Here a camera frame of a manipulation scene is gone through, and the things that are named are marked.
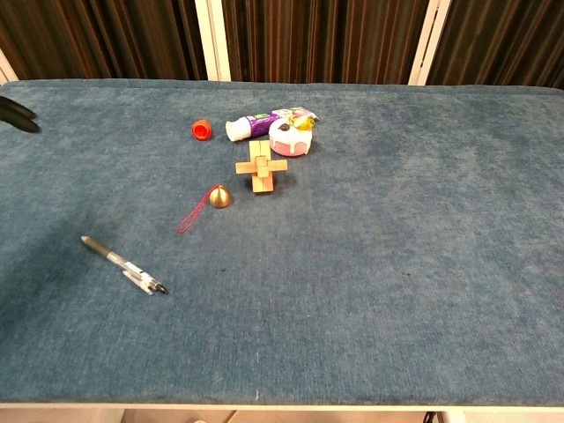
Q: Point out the purple white tube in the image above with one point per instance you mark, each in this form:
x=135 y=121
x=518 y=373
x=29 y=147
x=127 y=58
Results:
x=255 y=124

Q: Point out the black clear ballpoint pen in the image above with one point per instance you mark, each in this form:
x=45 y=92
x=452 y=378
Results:
x=123 y=265

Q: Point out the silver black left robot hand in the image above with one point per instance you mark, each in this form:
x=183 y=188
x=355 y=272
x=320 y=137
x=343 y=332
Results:
x=17 y=118

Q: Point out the blue fabric table cover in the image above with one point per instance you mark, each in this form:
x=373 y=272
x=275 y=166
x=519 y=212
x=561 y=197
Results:
x=308 y=264

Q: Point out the wooden interlocking puzzle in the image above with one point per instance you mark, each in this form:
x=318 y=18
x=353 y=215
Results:
x=261 y=167

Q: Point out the dark brown striped curtain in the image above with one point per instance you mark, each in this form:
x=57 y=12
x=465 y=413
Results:
x=326 y=39

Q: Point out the red orange bottle cap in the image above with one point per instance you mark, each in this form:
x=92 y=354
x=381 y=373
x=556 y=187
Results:
x=201 y=130

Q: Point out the white window frame post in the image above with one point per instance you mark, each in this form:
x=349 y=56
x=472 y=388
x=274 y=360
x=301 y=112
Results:
x=213 y=39
x=6 y=69
x=428 y=42

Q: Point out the pink white toy cake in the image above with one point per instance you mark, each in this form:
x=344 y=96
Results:
x=291 y=138

